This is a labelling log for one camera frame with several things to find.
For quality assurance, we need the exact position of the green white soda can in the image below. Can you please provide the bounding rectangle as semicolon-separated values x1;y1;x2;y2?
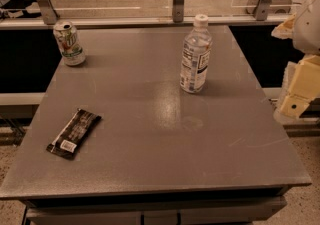
53;21;86;66

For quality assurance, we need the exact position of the left metal bracket post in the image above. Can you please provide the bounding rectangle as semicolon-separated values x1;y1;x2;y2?
36;0;58;25

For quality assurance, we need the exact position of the black rxbar chocolate wrapper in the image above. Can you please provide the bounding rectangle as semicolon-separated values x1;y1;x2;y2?
46;109;101;160

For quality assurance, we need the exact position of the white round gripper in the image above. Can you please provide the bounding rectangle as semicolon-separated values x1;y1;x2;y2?
271;0;320;124

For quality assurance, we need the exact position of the clear plastic water bottle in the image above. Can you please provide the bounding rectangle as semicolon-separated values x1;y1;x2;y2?
180;14;212;93

